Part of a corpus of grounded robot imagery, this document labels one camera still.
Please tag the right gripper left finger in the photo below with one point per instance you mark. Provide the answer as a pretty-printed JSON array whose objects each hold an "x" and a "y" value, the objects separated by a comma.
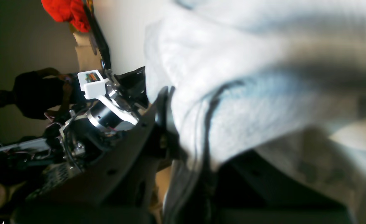
[{"x": 115, "y": 190}]

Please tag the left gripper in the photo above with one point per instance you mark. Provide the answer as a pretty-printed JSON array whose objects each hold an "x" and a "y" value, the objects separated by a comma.
[{"x": 120, "y": 114}]

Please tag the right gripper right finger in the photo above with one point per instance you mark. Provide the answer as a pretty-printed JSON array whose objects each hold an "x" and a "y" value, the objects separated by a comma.
[{"x": 249, "y": 190}]

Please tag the grey T-shirt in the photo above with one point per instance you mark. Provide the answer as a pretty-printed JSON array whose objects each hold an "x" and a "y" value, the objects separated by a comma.
[{"x": 283, "y": 78}]

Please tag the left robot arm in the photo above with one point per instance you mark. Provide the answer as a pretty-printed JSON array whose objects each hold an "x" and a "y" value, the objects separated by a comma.
[{"x": 69, "y": 138}]

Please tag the person in background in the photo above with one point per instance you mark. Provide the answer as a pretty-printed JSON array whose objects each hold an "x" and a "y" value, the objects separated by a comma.
[{"x": 43, "y": 93}]

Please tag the red cloth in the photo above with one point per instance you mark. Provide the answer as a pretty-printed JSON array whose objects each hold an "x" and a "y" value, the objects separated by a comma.
[{"x": 70, "y": 11}]

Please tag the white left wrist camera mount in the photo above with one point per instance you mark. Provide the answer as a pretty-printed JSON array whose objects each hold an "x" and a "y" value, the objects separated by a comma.
[{"x": 94, "y": 80}]

